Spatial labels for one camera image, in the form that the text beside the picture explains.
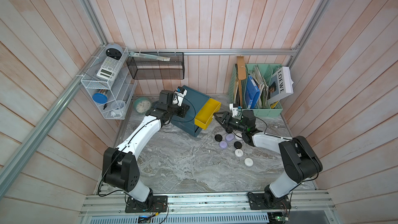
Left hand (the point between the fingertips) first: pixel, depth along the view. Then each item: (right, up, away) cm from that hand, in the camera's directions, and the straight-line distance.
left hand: (187, 108), depth 84 cm
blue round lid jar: (-43, +5, -8) cm, 44 cm away
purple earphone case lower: (+21, -22, +8) cm, 32 cm away
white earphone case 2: (+30, -26, +4) cm, 39 cm away
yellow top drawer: (+11, -4, +4) cm, 12 cm away
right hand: (+15, -4, +1) cm, 16 cm away
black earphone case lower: (+30, -22, +8) cm, 39 cm away
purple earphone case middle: (+26, -18, +11) cm, 34 cm away
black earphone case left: (+19, -18, +11) cm, 29 cm away
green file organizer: (+49, +24, +17) cm, 57 cm away
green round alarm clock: (-31, +2, +17) cm, 35 cm away
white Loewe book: (+56, +14, +6) cm, 58 cm away
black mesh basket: (-31, +28, +23) cm, 48 cm away
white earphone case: (+27, -15, -7) cm, 31 cm away
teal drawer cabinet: (+5, +5, +6) cm, 9 cm away
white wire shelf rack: (-36, +12, +2) cm, 38 cm away
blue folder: (+41, +10, +13) cm, 44 cm away
